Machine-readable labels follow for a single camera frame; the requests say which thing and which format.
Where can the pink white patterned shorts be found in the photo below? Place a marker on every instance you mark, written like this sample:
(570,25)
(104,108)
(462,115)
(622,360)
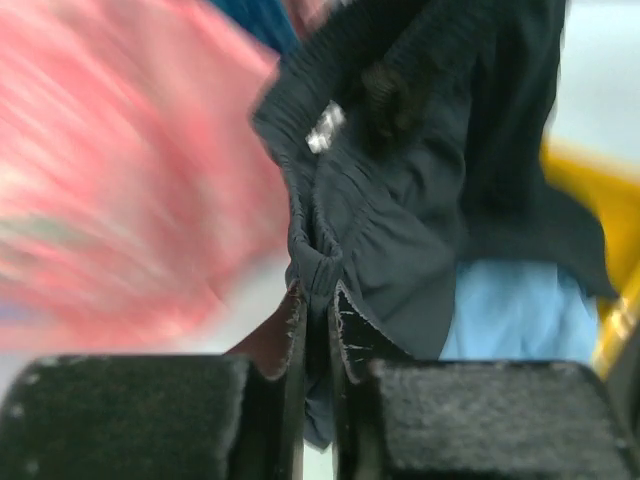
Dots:
(133,190)

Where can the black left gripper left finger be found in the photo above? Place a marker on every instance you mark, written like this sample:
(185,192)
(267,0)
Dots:
(238,415)

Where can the blue patterned shorts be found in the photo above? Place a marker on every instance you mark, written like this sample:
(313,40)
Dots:
(267,20)

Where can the yellow plastic tray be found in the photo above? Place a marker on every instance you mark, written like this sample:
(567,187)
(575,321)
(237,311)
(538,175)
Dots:
(609,189)

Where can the light blue shorts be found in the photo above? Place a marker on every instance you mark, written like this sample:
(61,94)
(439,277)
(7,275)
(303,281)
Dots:
(514,310)

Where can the pink navy patterned shorts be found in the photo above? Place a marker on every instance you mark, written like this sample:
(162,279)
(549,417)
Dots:
(307,15)

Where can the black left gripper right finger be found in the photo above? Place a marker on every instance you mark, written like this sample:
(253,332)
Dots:
(400,418)

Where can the dark navy shorts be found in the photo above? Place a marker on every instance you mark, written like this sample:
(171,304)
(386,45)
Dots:
(409,135)

